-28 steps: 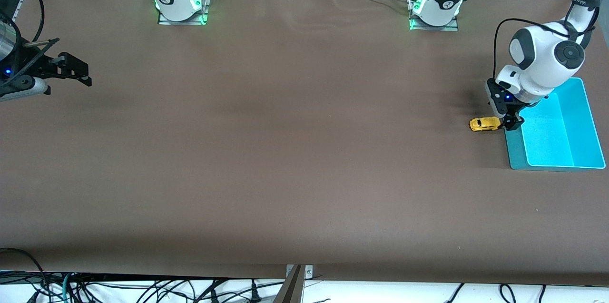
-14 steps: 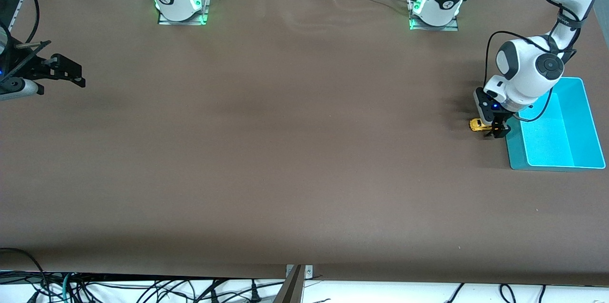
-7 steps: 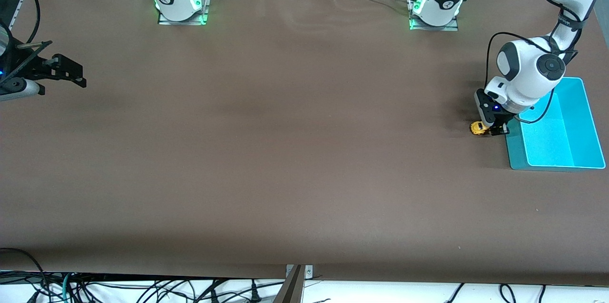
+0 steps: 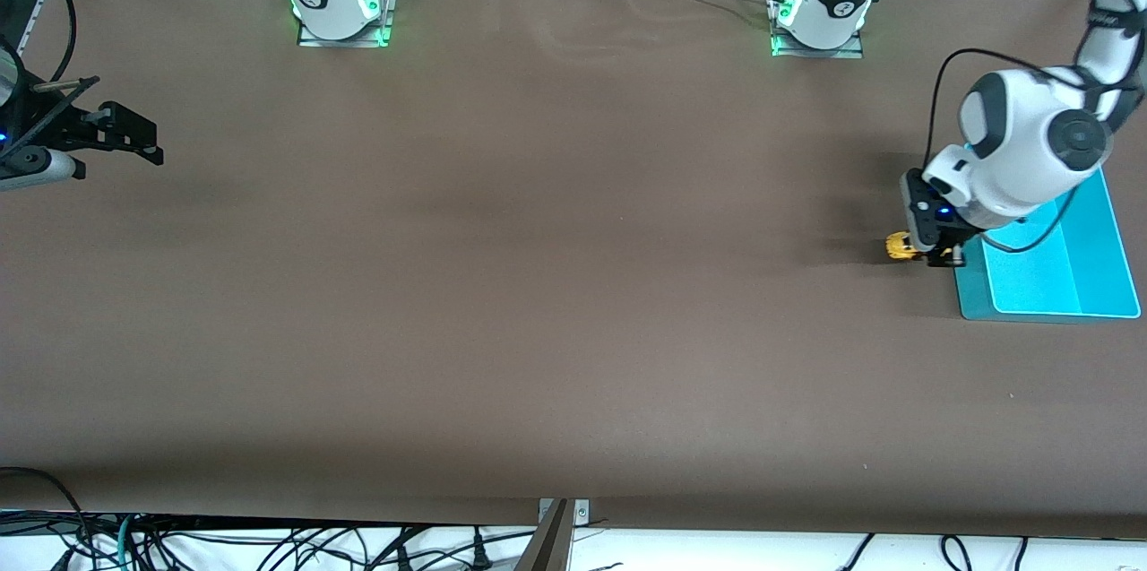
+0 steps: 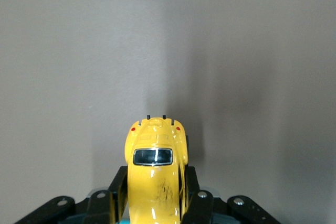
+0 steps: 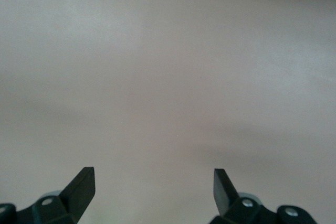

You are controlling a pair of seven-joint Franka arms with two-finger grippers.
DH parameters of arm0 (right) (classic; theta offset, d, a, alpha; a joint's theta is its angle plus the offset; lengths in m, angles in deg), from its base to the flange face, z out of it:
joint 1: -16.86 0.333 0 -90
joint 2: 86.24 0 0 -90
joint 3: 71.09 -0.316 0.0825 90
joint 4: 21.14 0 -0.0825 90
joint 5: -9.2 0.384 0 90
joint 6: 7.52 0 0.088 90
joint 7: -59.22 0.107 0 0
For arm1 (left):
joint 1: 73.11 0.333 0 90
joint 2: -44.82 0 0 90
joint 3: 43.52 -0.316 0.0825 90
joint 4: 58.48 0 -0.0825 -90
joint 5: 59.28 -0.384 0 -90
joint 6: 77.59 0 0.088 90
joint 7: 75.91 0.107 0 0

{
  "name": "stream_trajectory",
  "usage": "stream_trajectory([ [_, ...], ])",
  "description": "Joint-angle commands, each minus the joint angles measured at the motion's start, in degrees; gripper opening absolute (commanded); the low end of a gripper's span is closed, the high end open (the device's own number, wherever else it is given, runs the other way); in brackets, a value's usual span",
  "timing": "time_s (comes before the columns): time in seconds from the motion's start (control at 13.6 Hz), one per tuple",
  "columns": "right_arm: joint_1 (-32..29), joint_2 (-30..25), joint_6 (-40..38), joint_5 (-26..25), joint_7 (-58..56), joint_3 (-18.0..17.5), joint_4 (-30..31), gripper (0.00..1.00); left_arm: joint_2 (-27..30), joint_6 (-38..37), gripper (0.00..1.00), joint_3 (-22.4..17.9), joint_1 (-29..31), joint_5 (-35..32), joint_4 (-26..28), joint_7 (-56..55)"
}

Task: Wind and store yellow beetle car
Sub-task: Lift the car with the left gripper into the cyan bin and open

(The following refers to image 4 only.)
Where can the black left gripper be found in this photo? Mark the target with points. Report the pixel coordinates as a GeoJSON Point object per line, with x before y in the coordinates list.
{"type": "Point", "coordinates": [950, 237]}

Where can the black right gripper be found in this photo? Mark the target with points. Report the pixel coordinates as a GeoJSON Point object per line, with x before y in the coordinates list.
{"type": "Point", "coordinates": [56, 125]}

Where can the yellow toy beetle car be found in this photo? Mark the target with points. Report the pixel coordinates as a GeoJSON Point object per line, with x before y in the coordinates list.
{"type": "Point", "coordinates": [899, 246]}

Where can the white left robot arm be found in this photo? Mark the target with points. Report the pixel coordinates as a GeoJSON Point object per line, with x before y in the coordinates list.
{"type": "Point", "coordinates": [1030, 132]}

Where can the thin metal rod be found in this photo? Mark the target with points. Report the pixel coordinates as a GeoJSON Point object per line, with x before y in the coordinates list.
{"type": "Point", "coordinates": [54, 87]}

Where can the turquoise plastic bin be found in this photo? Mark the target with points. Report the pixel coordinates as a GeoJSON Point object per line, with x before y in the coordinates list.
{"type": "Point", "coordinates": [1039, 284]}

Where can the dark table support strut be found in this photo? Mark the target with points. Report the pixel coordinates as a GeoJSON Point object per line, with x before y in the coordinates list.
{"type": "Point", "coordinates": [548, 544]}

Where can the aluminium table edge rail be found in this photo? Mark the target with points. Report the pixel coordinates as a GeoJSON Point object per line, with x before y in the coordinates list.
{"type": "Point", "coordinates": [34, 15]}

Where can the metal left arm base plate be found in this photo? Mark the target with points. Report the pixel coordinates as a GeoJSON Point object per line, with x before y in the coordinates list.
{"type": "Point", "coordinates": [838, 54]}

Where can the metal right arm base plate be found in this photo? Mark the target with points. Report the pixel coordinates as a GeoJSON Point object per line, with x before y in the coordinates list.
{"type": "Point", "coordinates": [323, 42]}

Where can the small metal edge bracket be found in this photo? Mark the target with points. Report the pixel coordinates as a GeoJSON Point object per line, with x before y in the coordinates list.
{"type": "Point", "coordinates": [582, 513]}

